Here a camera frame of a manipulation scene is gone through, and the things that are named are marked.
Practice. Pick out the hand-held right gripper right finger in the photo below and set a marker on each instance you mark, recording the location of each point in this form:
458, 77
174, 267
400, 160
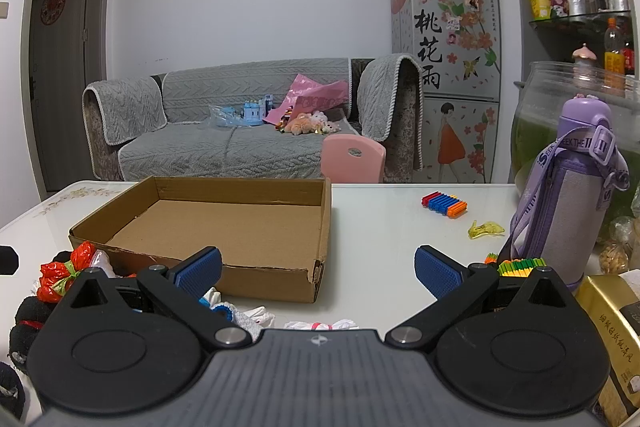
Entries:
440, 274

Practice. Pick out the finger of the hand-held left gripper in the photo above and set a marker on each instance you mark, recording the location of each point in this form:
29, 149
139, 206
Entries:
7, 260

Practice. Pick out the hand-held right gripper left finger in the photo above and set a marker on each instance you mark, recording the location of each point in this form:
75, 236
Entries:
200, 269

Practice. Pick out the blue cloth bundle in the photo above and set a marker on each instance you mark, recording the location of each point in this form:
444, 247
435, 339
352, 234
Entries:
216, 307

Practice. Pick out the brown cardboard box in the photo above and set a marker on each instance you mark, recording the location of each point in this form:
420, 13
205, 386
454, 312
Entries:
225, 227

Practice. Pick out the red orange plastic bundle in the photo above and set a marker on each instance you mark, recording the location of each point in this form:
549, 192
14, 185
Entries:
65, 274

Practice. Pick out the white sock bundle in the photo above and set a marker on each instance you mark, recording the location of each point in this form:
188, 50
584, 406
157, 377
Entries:
247, 317

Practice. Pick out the black sock bundle pink band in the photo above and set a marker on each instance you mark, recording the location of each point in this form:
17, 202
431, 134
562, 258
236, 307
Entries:
30, 337

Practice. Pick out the clear plastic bag bundle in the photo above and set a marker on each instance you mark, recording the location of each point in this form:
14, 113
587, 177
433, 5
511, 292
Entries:
102, 263

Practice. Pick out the black red sock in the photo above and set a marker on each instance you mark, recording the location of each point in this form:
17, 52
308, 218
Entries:
10, 387

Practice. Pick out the white tissue bundle pink bands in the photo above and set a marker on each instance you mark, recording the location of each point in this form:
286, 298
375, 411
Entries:
320, 325

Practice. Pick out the white desktop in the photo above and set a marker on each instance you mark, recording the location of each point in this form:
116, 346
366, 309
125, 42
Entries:
380, 237

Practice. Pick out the yellow plastic clip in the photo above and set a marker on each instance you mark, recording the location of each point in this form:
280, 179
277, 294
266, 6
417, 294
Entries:
485, 228

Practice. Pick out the blue orange stick bundle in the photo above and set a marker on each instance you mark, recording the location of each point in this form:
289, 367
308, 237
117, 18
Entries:
444, 202

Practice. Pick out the green yellow stick bundle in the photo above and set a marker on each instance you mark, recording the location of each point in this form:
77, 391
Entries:
520, 264

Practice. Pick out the grey sofa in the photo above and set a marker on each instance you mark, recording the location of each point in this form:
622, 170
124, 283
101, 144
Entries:
200, 147

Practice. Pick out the pink plastic chair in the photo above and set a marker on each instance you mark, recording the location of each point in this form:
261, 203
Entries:
350, 164

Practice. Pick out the refrigerator with flower stickers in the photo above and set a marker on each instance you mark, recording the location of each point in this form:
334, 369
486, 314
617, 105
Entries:
450, 132

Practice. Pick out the purple water bottle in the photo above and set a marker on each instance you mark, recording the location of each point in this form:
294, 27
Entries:
570, 207

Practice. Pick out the dark door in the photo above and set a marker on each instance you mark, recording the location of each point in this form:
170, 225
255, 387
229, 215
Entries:
65, 107

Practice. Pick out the blue toy castle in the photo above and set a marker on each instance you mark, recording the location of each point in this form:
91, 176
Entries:
255, 112

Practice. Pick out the orange plush toy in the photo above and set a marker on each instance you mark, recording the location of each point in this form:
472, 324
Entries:
300, 124

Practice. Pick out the gold box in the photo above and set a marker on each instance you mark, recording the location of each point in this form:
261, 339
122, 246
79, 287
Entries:
610, 327

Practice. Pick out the bag of nuts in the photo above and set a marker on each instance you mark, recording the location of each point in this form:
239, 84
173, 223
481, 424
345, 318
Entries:
617, 247

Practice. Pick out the glass fish bowl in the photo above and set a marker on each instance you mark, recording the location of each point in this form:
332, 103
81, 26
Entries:
535, 122

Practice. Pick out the pink plastic bag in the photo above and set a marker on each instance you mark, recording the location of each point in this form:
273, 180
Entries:
310, 94

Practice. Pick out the red round door ornament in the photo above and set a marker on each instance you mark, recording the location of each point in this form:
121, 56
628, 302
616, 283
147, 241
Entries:
54, 6

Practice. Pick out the pink mushroom figurine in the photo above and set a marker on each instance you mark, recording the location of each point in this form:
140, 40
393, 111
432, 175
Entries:
585, 57

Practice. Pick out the orange drink bottle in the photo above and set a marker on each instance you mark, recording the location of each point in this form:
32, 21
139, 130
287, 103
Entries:
614, 49

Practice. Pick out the yellow tub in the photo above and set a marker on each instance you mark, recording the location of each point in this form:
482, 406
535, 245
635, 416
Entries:
540, 4

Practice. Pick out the light switch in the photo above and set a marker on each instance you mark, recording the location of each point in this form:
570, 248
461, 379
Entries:
3, 10

